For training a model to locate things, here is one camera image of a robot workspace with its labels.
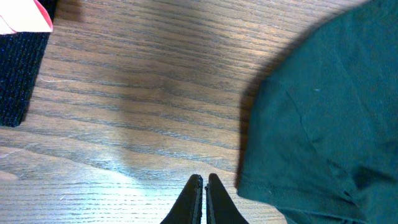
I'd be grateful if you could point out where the black garment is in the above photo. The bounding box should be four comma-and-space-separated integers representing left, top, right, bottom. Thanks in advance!
238, 0, 397, 223

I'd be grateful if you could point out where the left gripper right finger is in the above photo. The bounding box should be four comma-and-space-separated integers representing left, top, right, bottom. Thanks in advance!
205, 173, 248, 224

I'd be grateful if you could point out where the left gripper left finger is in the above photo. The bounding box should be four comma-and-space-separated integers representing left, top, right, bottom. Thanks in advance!
160, 174, 203, 224

